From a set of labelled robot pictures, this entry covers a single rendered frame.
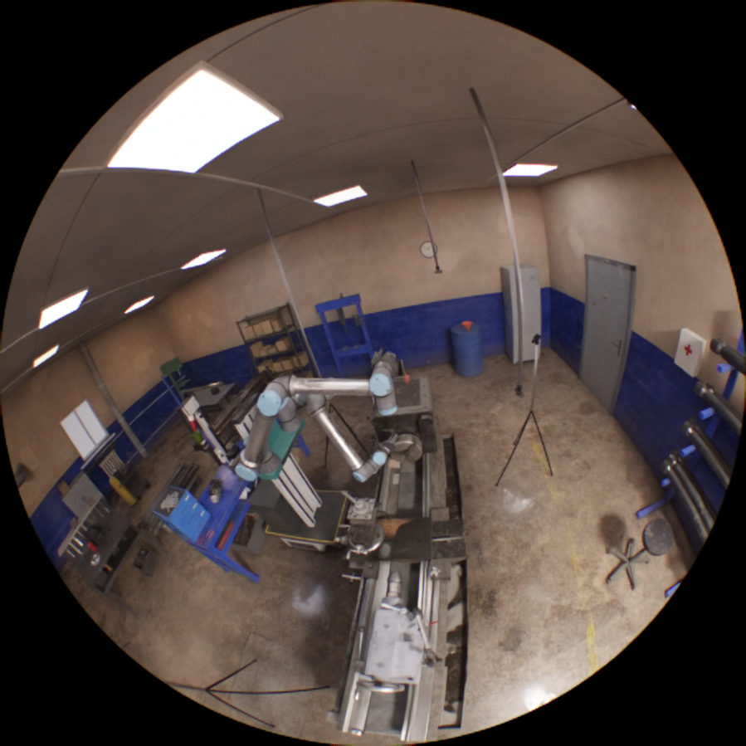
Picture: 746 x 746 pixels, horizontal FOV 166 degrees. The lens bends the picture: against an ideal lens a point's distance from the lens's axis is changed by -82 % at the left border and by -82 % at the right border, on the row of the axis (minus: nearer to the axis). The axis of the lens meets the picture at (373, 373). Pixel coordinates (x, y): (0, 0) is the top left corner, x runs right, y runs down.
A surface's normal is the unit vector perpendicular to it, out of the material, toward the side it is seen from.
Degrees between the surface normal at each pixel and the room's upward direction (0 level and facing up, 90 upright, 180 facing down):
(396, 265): 90
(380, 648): 0
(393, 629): 0
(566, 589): 0
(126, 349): 90
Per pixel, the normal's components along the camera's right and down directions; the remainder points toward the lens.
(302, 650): -0.24, -0.86
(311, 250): -0.14, 0.49
